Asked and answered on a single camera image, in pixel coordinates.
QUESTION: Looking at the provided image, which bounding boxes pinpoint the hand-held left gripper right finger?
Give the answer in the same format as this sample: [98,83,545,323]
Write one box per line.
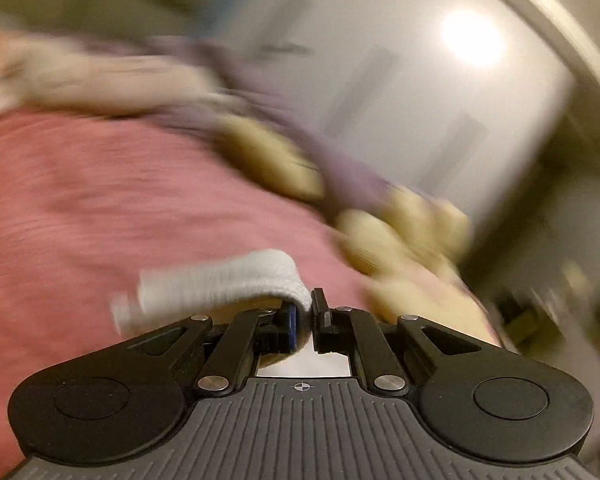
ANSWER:
[311,287,483,396]

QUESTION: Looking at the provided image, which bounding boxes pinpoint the yellow flower cushion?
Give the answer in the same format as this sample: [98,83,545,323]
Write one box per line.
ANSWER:
[335,185,503,348]

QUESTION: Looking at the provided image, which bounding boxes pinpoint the olive green headboard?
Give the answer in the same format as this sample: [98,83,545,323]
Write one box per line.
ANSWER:
[0,0,206,41]

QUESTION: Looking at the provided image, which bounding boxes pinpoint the white knit sweater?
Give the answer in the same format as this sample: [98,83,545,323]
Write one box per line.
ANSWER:
[111,249,313,336]

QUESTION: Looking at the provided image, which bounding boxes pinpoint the purple duvet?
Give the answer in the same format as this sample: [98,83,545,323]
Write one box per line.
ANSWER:
[145,35,431,221]

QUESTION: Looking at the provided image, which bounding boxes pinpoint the cream plush pillow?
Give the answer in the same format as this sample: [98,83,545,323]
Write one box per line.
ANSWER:
[0,15,218,113]

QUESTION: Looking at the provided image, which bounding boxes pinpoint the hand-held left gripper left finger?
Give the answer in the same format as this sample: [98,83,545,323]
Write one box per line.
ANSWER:
[125,302,302,396]

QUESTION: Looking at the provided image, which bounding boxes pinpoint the pink ribbed blanket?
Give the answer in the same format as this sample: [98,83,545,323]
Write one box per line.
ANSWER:
[0,110,501,480]

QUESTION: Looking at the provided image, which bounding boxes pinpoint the yellow pillow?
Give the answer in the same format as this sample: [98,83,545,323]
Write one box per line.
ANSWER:
[215,112,327,202]

